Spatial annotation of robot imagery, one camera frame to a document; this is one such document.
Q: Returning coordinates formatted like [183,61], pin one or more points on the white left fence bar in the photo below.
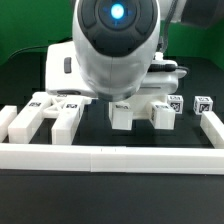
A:
[7,115]

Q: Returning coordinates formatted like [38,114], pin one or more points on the white tagged cube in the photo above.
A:
[176,102]
[202,103]

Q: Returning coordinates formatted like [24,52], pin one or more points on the white chair seat part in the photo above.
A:
[138,105]

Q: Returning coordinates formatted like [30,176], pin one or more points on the white chair back frame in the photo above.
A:
[67,110]

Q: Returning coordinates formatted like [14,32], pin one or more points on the white fence bar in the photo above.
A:
[213,128]
[112,159]
[7,115]

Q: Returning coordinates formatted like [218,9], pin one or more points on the white tagged cube right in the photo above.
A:
[202,103]

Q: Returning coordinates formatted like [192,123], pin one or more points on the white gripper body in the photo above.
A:
[62,75]

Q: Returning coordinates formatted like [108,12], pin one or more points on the white tagged cube left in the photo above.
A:
[176,102]

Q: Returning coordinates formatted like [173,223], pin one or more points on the white right fence bar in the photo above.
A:
[213,128]

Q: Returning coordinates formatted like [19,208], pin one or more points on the white front fence bar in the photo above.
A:
[112,159]

